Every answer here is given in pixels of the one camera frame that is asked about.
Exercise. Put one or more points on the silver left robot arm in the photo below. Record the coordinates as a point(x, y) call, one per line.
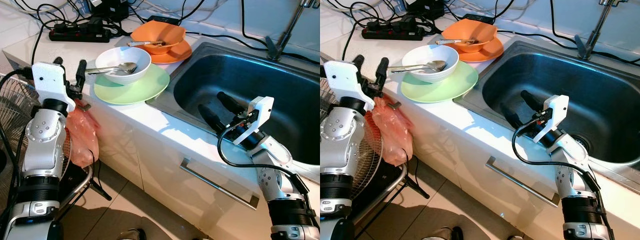
point(337, 135)
point(42, 135)

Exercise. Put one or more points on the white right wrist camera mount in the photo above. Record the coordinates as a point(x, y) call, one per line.
point(261, 112)
point(557, 110)

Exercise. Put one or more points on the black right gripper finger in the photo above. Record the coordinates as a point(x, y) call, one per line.
point(534, 101)
point(212, 119)
point(515, 117)
point(231, 103)

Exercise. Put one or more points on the light green plate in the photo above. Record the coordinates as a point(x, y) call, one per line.
point(452, 87)
point(145, 90)

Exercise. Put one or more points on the orange plate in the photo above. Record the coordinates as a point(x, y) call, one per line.
point(180, 52)
point(492, 50)

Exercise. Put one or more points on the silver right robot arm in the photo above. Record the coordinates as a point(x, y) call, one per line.
point(280, 190)
point(580, 190)

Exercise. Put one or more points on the black power strip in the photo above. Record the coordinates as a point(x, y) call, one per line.
point(387, 34)
point(75, 36)

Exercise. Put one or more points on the black robot left foot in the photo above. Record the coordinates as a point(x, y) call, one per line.
point(132, 235)

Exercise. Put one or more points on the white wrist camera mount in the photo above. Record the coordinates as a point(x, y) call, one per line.
point(261, 112)
point(345, 80)
point(557, 110)
point(49, 82)

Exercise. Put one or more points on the silver metal spoon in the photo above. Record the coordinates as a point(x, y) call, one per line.
point(452, 42)
point(125, 66)
point(142, 44)
point(435, 65)

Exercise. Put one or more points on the small flat black box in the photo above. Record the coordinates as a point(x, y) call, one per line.
point(167, 20)
point(482, 17)

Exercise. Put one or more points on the stainless steel sink basin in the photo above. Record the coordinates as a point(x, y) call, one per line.
point(240, 75)
point(550, 75)

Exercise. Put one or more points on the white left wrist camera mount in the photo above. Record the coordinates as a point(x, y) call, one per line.
point(345, 80)
point(49, 82)

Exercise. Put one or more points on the pink plastic bag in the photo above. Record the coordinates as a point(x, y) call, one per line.
point(82, 135)
point(392, 132)

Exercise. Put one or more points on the black power adapter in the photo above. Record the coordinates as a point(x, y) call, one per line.
point(425, 9)
point(112, 9)

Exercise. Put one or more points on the orange bowl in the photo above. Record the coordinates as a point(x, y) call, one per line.
point(160, 31)
point(472, 29)

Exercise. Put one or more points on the white ceramic bowl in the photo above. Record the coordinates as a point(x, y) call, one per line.
point(430, 76)
point(122, 78)

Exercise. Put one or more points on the chrome sink faucet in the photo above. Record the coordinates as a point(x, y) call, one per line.
point(291, 27)
point(600, 27)

